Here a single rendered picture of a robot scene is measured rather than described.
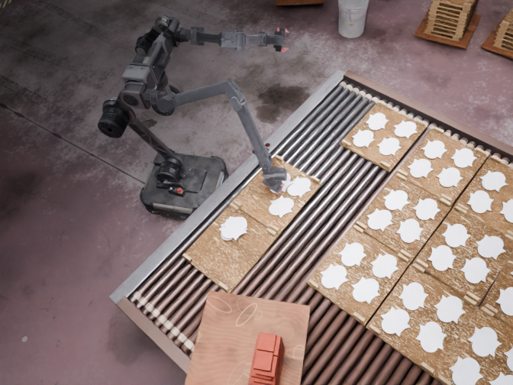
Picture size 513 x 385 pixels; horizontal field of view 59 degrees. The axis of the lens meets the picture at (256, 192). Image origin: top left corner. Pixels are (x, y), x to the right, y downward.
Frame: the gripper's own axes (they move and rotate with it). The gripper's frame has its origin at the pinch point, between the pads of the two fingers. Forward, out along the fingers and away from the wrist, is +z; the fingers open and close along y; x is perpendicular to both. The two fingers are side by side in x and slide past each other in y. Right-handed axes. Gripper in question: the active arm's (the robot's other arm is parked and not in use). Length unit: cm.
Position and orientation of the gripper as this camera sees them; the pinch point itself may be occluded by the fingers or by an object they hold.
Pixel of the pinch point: (275, 188)
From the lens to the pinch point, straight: 260.1
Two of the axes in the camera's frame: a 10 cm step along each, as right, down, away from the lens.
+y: -7.8, -4.6, 4.3
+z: 2.6, 4.0, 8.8
